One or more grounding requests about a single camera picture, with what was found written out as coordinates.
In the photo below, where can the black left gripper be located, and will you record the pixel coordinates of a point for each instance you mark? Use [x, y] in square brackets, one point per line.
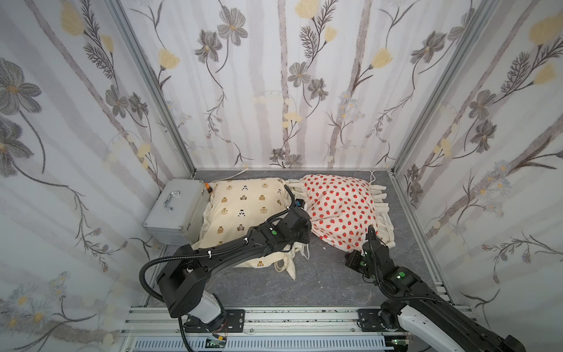
[301, 224]

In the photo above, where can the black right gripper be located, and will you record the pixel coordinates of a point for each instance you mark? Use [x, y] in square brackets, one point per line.
[370, 246]

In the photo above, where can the strawberry print ruffled pillow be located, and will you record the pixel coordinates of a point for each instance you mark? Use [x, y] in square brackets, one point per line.
[342, 208]

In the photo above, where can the cream animal print pillow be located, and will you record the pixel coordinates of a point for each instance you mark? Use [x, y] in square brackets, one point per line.
[237, 205]

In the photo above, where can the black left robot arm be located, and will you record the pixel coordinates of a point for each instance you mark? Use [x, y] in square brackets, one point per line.
[179, 280]

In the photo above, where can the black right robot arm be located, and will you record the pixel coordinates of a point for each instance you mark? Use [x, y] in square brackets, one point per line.
[412, 306]

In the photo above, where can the silver metal case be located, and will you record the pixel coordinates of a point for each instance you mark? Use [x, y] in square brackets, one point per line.
[178, 214]

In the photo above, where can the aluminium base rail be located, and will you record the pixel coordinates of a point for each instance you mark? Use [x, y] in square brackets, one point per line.
[285, 329]

